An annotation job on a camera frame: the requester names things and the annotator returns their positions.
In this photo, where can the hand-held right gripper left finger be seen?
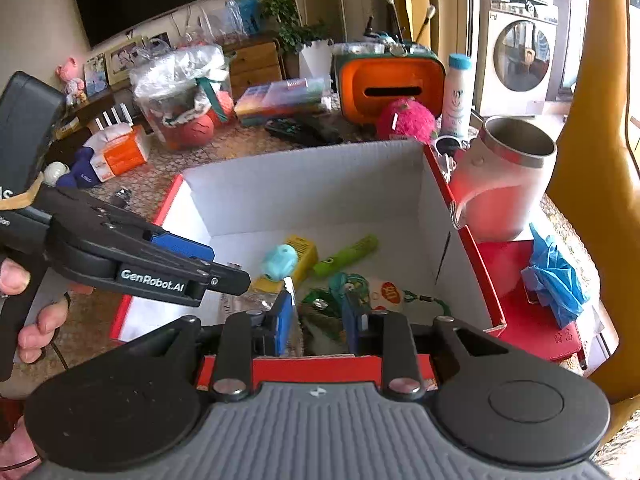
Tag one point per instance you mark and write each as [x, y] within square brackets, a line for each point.
[283, 322]

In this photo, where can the light blue oval toy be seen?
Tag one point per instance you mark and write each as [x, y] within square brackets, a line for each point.
[277, 262]

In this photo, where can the white washing machine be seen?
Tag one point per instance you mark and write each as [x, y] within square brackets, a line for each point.
[520, 50]

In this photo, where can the wooden photo frame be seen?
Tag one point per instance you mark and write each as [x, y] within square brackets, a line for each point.
[122, 60]

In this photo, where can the wooden television cabinet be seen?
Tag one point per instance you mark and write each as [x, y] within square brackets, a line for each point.
[255, 60]

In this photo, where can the white bottle blue cap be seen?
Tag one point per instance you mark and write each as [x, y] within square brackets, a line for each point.
[456, 100]

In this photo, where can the small yellow box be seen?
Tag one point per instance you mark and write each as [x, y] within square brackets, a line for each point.
[302, 252]

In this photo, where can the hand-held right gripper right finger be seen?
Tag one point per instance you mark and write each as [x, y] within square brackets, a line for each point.
[354, 327]

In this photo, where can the green embroidered pouch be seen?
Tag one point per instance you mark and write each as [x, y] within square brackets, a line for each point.
[387, 295]

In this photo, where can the white round dome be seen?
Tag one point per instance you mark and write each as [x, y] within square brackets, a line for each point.
[54, 172]

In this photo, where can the clear bag of orange balls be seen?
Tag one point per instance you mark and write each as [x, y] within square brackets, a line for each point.
[175, 80]

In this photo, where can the person's left hand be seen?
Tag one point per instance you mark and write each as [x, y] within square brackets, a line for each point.
[12, 277]

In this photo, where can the orange tissue holder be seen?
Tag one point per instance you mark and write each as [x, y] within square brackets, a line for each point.
[390, 80]

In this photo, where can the plant in white pot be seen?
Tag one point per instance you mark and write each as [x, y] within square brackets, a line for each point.
[315, 60]

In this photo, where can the red book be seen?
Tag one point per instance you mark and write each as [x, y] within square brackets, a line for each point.
[530, 332]

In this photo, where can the black remote control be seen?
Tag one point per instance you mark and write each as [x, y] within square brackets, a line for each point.
[300, 131]

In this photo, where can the white tissue pack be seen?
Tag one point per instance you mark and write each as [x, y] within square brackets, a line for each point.
[112, 134]

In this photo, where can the plastic bag of oranges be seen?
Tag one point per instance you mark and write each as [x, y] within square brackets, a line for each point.
[197, 40]

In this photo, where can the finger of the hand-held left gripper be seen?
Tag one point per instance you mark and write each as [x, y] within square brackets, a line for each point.
[227, 281]
[182, 249]

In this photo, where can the red cardboard box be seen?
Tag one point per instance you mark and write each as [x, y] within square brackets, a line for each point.
[310, 195]

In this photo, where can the person's left forearm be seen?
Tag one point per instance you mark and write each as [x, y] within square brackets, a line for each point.
[15, 447]

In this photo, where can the orange tissue pack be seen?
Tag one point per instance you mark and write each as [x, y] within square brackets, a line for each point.
[122, 155]

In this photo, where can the white router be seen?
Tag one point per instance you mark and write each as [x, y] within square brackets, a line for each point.
[115, 117]

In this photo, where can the pink plush doll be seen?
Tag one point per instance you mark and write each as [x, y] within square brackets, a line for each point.
[70, 72]

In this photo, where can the small picture card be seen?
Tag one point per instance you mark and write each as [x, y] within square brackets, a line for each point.
[95, 75]

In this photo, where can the makeup brush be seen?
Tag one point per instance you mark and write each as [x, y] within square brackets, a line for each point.
[395, 17]
[424, 25]

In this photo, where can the blue dumbbell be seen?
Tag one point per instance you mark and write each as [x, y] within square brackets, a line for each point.
[82, 170]

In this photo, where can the silver foil packet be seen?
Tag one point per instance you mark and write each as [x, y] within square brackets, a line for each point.
[250, 302]

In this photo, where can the blue plastic bag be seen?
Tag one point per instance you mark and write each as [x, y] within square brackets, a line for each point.
[247, 12]

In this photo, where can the yellow giraffe figure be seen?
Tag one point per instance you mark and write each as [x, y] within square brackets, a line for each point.
[600, 135]

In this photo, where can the blue plastic gloves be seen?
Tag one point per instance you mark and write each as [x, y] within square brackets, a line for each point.
[555, 280]

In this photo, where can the clear plastic case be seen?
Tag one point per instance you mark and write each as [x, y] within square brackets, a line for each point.
[280, 97]

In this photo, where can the beige tall cabinet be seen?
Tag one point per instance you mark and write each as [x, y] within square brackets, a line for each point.
[450, 0]

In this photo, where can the green tube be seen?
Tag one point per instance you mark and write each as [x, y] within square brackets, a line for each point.
[347, 255]

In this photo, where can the pink furry ball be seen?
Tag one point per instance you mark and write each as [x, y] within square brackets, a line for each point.
[405, 120]

